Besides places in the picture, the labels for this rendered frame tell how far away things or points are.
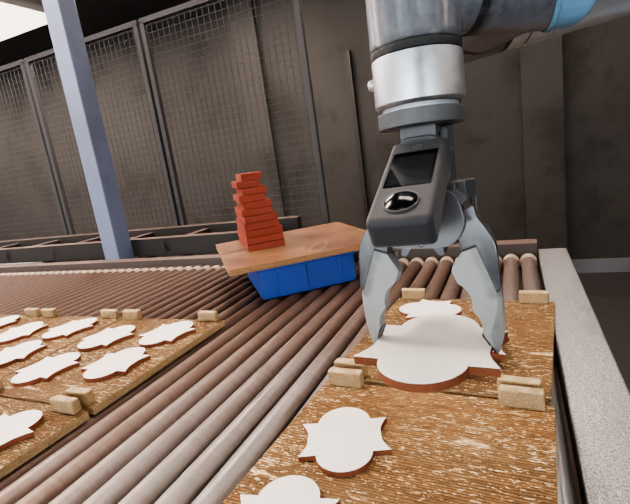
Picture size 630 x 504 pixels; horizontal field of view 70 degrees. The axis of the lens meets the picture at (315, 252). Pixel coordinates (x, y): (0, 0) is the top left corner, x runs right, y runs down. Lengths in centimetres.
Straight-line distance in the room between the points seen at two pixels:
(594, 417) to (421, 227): 51
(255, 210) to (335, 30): 339
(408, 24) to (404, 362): 26
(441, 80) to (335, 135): 425
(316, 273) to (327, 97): 343
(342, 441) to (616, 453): 33
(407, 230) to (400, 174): 6
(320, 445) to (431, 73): 47
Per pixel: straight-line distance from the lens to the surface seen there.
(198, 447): 77
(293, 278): 134
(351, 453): 62
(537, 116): 426
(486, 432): 67
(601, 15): 66
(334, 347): 97
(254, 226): 148
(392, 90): 38
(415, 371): 37
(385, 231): 31
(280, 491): 59
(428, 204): 31
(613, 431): 74
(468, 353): 40
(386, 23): 39
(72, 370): 114
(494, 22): 44
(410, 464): 61
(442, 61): 39
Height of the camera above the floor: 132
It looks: 12 degrees down
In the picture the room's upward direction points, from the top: 8 degrees counter-clockwise
